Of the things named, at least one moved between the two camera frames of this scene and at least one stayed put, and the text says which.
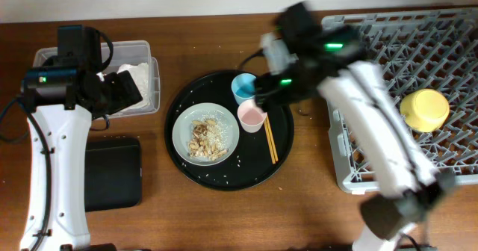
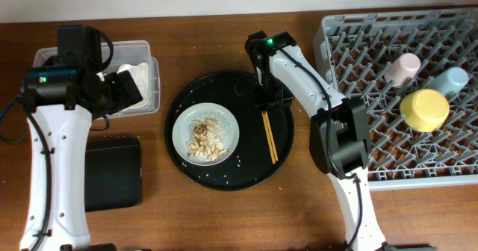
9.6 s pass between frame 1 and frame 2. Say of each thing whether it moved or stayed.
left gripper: stayed
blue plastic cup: moved
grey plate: stayed
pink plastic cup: moved
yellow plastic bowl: stayed
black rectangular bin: stayed
